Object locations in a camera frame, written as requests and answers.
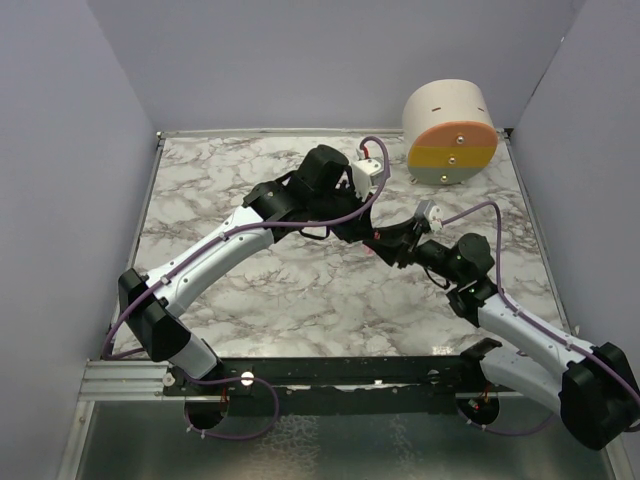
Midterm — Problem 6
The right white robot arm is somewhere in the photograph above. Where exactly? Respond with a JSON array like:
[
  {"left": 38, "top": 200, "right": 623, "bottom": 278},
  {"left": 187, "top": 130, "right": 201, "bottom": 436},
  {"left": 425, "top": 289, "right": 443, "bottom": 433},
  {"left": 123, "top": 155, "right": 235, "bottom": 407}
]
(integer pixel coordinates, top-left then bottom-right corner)
[{"left": 364, "top": 220, "right": 639, "bottom": 450}]

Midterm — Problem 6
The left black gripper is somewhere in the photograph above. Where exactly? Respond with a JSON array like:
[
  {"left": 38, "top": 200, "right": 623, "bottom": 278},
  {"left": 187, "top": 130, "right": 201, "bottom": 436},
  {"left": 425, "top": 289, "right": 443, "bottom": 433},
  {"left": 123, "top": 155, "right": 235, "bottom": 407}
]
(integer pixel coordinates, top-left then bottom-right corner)
[{"left": 310, "top": 181, "right": 376, "bottom": 245}]

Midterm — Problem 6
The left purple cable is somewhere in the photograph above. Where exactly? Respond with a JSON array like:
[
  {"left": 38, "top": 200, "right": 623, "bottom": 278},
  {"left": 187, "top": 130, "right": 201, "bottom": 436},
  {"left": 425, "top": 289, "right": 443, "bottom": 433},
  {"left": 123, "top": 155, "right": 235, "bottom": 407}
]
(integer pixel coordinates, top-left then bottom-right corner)
[{"left": 102, "top": 135, "right": 391, "bottom": 442}]

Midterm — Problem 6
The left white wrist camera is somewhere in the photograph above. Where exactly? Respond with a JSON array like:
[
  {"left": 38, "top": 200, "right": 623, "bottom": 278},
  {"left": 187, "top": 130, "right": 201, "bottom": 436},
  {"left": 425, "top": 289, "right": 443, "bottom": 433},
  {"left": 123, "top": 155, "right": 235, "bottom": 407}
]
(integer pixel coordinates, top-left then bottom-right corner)
[{"left": 349, "top": 159, "right": 384, "bottom": 200}]

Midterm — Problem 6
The purple cable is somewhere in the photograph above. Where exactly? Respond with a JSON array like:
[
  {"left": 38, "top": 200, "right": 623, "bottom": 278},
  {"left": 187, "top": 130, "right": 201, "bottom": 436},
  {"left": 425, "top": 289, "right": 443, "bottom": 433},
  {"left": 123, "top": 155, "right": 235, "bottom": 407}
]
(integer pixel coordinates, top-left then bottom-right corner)
[
  {"left": 439, "top": 200, "right": 640, "bottom": 435},
  {"left": 102, "top": 135, "right": 391, "bottom": 442}
]

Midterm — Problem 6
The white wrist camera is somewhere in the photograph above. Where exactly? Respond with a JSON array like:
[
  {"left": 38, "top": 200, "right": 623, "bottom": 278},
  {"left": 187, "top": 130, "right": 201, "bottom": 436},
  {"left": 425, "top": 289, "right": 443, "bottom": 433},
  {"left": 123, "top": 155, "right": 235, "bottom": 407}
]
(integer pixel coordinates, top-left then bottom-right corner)
[
  {"left": 349, "top": 159, "right": 384, "bottom": 200},
  {"left": 414, "top": 200, "right": 443, "bottom": 232}
]

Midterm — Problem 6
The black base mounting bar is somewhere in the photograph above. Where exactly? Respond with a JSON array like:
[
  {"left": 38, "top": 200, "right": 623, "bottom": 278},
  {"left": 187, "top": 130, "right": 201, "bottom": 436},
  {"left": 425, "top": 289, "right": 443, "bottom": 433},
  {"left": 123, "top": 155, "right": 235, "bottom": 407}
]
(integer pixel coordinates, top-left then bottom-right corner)
[{"left": 159, "top": 341, "right": 492, "bottom": 417}]

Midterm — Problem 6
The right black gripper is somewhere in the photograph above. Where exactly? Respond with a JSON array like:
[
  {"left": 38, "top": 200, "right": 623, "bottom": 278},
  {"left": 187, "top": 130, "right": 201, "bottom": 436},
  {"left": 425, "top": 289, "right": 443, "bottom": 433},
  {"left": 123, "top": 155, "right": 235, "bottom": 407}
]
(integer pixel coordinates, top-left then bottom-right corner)
[{"left": 371, "top": 216, "right": 465, "bottom": 285}]

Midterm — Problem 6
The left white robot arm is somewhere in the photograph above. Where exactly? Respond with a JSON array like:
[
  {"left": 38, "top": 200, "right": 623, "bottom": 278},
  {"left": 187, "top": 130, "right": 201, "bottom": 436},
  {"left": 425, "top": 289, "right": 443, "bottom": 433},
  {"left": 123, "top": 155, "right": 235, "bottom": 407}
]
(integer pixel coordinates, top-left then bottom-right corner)
[{"left": 118, "top": 144, "right": 389, "bottom": 395}]

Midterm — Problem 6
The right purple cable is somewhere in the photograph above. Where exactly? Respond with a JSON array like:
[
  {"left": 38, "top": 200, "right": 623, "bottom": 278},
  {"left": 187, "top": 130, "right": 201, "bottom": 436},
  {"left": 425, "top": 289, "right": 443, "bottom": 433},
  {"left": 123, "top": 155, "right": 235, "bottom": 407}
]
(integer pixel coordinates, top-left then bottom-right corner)
[{"left": 439, "top": 200, "right": 640, "bottom": 435}]

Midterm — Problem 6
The round tricolour drawer cabinet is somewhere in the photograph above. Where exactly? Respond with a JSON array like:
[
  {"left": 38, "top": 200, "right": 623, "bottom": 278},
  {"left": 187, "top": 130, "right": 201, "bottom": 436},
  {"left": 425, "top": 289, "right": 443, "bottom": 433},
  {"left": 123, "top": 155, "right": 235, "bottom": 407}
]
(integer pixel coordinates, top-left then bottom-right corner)
[{"left": 402, "top": 79, "right": 498, "bottom": 186}]

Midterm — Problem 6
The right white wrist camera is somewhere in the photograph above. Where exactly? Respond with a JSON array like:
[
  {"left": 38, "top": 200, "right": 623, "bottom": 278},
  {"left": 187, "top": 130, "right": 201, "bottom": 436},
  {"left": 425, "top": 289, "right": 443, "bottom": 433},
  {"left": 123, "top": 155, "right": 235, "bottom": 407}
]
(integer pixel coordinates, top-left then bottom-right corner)
[{"left": 414, "top": 200, "right": 443, "bottom": 232}]

